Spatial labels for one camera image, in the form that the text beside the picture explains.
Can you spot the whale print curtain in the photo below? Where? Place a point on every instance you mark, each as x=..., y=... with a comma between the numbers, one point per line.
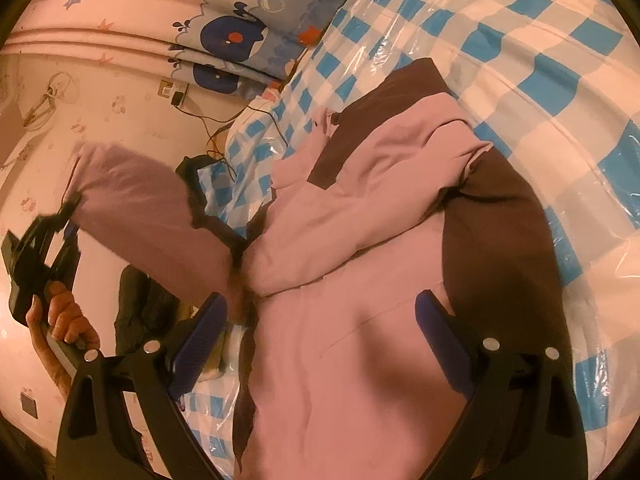
x=125, y=0

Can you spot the dark wall plate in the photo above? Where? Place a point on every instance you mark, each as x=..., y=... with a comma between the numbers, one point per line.
x=29, y=404

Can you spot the person's left hand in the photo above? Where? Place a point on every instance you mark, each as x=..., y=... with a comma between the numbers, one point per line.
x=62, y=315

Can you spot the black charger plug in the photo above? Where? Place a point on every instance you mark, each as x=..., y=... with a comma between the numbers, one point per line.
x=176, y=98

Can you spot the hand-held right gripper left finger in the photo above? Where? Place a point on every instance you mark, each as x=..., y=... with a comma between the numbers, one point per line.
x=202, y=332

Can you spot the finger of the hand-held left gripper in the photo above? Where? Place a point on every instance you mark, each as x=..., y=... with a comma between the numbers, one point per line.
x=65, y=212

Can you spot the small pink cloth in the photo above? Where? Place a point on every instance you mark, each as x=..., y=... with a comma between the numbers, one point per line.
x=271, y=95

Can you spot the blue white checked bed cover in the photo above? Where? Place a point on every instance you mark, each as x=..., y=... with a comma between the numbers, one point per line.
x=550, y=35

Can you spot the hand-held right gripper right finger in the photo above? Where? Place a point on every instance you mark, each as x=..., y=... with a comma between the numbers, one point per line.
x=437, y=330

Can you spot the wall socket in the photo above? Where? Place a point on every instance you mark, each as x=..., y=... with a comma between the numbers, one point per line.
x=167, y=86

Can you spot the dark bundle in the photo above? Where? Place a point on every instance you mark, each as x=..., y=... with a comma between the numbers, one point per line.
x=145, y=305

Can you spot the pink and brown jacket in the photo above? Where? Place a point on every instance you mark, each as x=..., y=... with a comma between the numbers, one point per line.
x=350, y=260

